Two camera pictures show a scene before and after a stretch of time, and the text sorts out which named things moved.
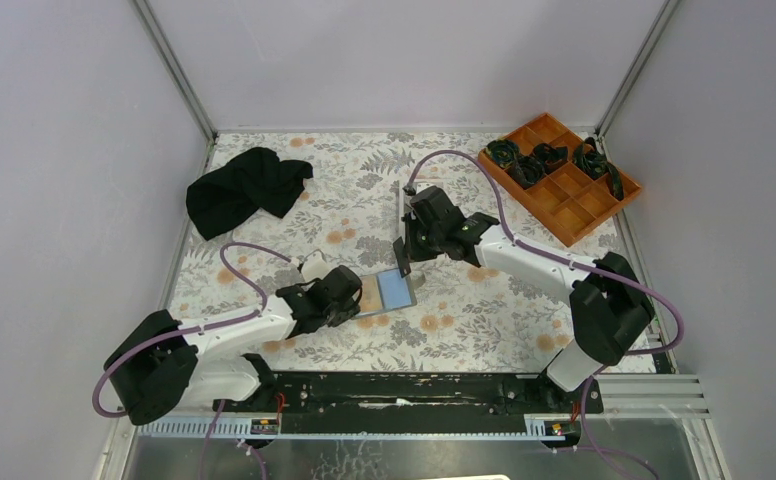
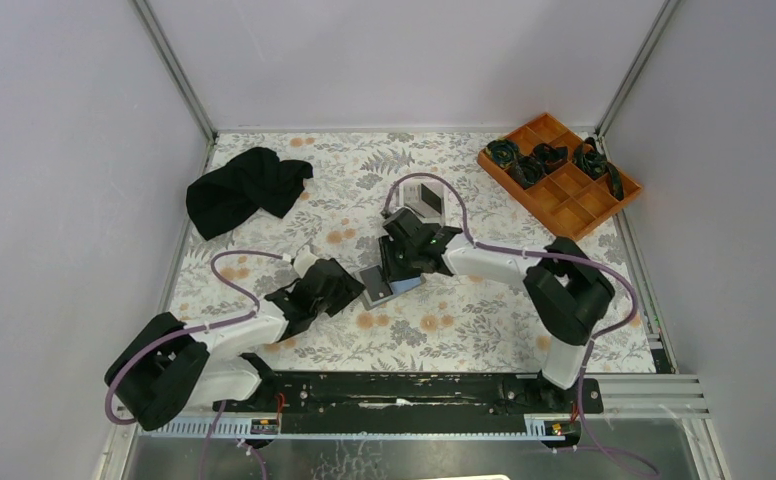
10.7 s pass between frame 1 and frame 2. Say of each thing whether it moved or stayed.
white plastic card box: stayed
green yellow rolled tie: stayed
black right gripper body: moved
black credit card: moved
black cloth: stayed
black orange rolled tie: stayed
